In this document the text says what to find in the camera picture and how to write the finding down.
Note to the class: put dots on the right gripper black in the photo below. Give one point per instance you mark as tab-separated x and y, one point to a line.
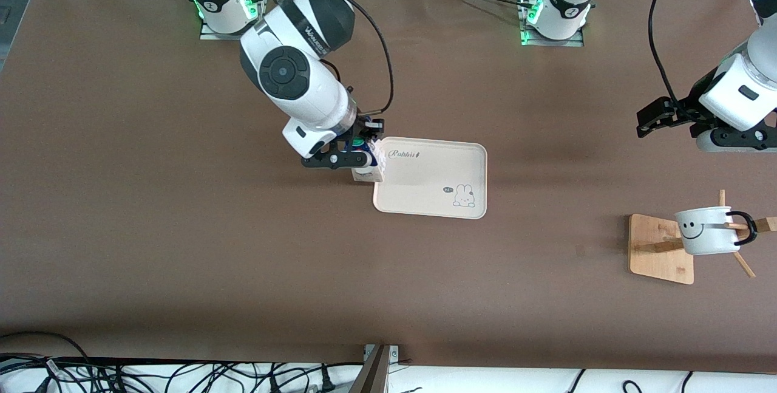
362	126

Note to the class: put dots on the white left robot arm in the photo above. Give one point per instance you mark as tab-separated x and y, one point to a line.
737	98

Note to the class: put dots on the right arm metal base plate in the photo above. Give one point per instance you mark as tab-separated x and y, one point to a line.
230	36

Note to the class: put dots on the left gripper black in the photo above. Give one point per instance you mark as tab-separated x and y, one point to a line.
694	99

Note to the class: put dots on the white lower board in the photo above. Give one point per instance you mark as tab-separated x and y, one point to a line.
485	381

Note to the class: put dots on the wooden cup stand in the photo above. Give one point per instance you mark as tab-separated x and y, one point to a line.
658	259

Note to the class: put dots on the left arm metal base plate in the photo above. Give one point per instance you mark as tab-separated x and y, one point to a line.
552	42

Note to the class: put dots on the aluminium post bracket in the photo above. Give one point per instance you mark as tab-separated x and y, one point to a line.
376	375

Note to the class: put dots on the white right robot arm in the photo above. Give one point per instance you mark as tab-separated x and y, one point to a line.
303	83

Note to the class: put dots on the cream rabbit print tray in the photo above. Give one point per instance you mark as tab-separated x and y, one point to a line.
437	180

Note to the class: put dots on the white smiley face cup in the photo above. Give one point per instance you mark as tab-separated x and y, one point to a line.
707	238

